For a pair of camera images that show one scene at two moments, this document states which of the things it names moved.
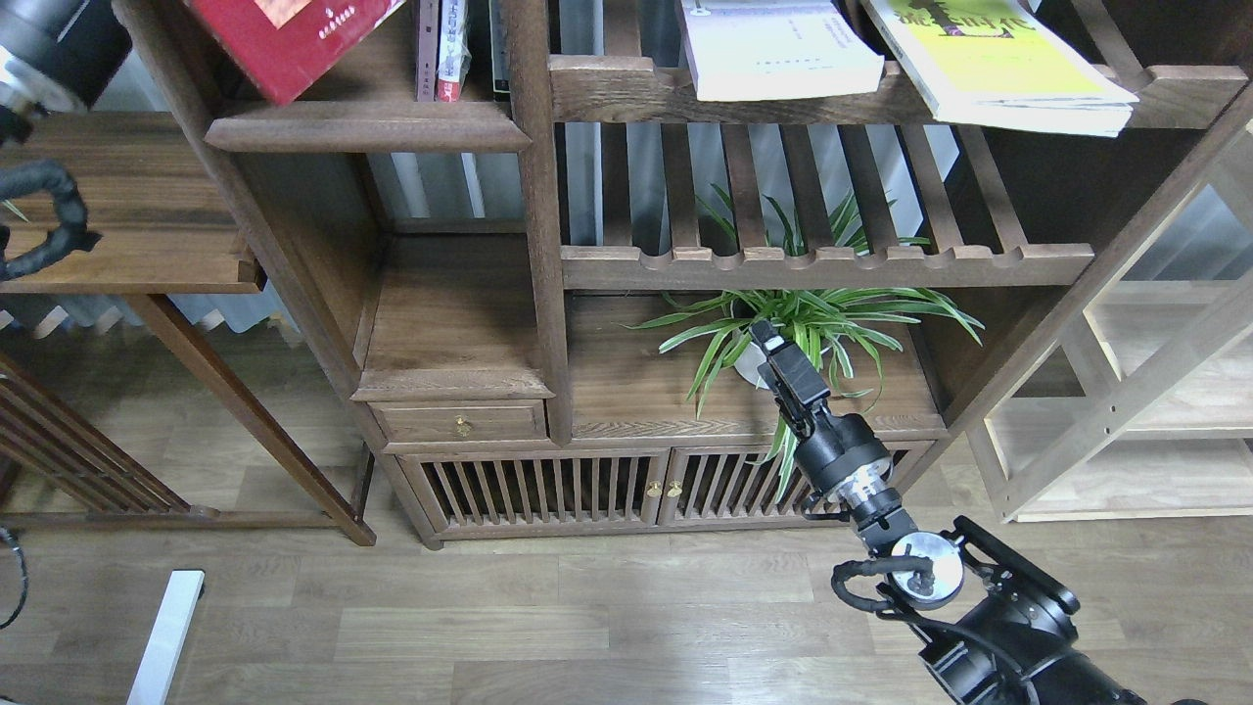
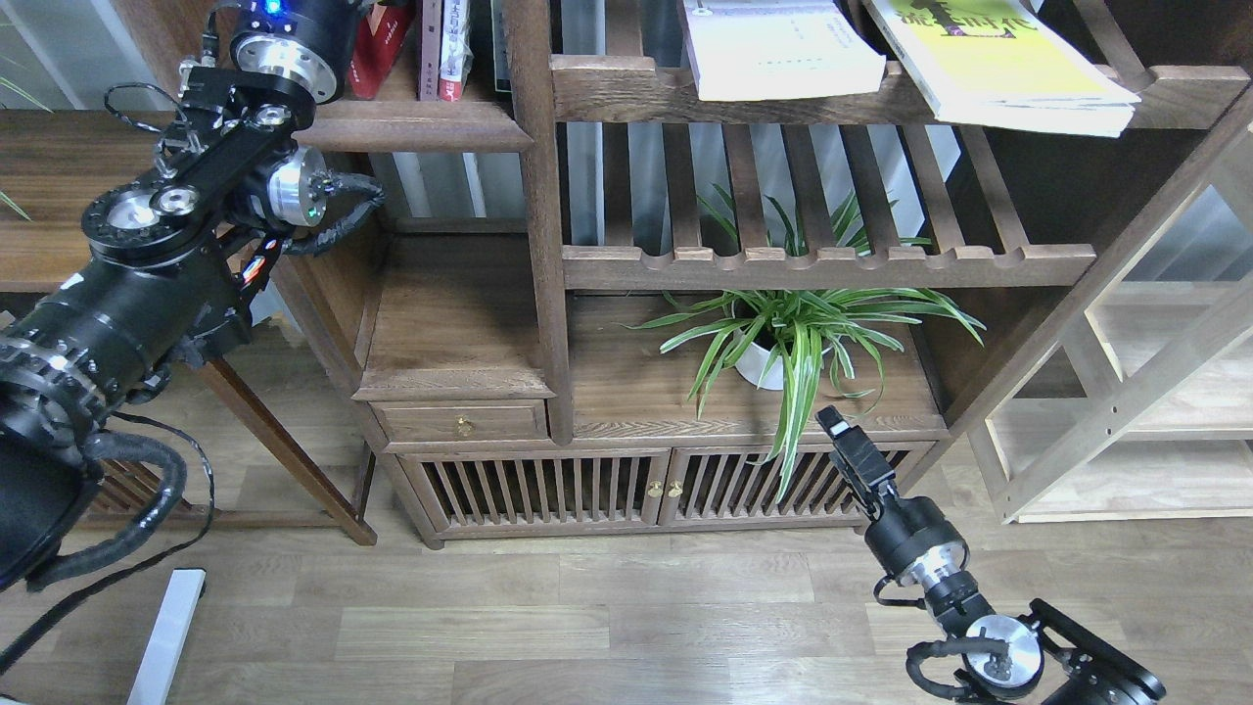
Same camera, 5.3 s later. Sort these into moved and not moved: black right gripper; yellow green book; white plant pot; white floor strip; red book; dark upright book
Moved: red book; black right gripper
Not moved: yellow green book; white floor strip; white plant pot; dark upright book
